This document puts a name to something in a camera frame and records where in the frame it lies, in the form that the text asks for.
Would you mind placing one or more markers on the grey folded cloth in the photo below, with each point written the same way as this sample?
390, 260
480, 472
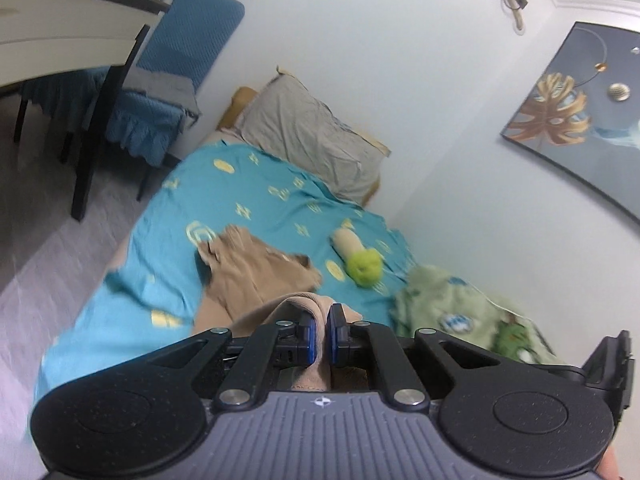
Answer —
160, 90

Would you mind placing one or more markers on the white table with black legs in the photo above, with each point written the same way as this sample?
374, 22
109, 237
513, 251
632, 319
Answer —
60, 25

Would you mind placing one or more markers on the grey pillow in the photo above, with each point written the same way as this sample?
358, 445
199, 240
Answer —
310, 130

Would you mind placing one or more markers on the green and beige plush toy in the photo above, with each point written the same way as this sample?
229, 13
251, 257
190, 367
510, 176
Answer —
365, 267

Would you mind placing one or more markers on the beige pillow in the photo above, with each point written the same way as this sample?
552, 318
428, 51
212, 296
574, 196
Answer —
372, 140

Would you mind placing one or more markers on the framed leaf wall picture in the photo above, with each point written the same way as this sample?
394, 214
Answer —
590, 125

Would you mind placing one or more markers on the tan t-shirt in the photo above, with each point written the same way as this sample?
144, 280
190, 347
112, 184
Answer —
250, 280

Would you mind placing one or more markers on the green fleece blanket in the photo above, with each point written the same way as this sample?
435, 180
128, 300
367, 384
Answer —
435, 300

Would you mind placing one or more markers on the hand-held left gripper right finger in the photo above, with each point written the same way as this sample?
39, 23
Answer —
334, 337

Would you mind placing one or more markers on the teal printed bed sheet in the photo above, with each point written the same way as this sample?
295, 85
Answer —
150, 240

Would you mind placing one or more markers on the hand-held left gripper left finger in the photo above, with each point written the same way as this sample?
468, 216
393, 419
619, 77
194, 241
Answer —
310, 337

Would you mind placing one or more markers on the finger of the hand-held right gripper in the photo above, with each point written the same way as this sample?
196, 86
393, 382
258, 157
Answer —
615, 370

